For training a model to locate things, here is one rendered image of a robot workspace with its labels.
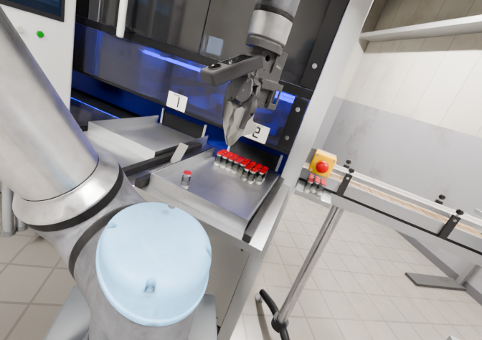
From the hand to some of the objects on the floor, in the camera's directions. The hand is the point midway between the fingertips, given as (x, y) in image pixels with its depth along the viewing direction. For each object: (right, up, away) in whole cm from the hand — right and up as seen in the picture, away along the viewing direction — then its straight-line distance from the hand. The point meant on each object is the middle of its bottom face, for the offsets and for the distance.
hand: (227, 139), depth 51 cm
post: (-6, -92, +67) cm, 114 cm away
